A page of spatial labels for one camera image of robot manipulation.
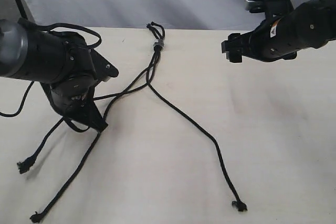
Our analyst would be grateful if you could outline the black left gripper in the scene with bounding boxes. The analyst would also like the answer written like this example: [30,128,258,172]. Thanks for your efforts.
[40,77,108,131]

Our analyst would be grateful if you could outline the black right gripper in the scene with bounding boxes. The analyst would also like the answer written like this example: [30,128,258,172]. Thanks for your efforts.
[221,18,297,63]

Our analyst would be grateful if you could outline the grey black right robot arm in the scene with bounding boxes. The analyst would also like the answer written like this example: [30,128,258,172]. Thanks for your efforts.
[221,0,335,63]

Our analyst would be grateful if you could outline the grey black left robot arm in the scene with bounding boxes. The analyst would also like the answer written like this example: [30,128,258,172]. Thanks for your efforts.
[1,19,119,132]

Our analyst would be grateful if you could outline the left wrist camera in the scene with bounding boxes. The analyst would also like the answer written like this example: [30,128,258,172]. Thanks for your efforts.
[70,48,119,82]

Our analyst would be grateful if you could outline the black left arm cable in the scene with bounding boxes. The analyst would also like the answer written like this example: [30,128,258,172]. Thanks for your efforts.
[0,23,102,132]

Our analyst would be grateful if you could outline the grey cable tie wrap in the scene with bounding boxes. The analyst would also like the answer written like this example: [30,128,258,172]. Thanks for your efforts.
[153,39,164,52]

